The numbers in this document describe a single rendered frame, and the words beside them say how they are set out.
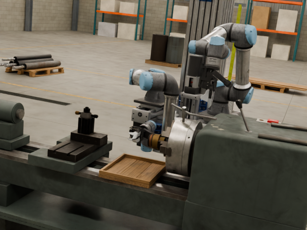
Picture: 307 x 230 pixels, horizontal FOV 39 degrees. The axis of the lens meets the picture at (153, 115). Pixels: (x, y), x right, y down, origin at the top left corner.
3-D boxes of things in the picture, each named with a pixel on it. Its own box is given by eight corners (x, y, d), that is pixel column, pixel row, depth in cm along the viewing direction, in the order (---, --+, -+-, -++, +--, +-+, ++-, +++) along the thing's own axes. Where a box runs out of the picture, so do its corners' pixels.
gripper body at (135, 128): (127, 139, 259) (134, 134, 271) (140, 142, 257) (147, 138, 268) (129, 127, 258) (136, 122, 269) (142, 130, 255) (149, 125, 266)
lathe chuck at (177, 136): (194, 158, 263) (198, 111, 249) (179, 186, 237) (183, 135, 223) (180, 154, 266) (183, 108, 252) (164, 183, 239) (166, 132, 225)
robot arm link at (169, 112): (179, 73, 280) (171, 146, 290) (162, 71, 278) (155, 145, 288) (184, 75, 269) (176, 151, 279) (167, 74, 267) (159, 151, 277)
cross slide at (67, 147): (107, 143, 285) (108, 137, 284) (75, 162, 245) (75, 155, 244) (82, 138, 290) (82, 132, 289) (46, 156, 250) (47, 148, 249)
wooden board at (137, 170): (168, 168, 269) (168, 162, 268) (148, 188, 236) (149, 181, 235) (123, 159, 278) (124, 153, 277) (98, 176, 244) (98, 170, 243)
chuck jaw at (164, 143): (178, 142, 241) (172, 148, 230) (177, 151, 242) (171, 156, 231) (159, 138, 244) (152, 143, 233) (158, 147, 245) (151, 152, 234)
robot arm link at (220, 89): (214, 96, 303) (217, 77, 300) (233, 100, 297) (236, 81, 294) (209, 99, 292) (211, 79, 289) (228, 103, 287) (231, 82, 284)
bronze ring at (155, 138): (167, 133, 250) (152, 130, 253) (163, 137, 242) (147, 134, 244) (166, 148, 253) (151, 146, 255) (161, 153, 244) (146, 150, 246)
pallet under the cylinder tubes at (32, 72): (38, 68, 1153) (38, 62, 1150) (64, 73, 1121) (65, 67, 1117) (3, 71, 1042) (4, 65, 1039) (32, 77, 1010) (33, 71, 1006)
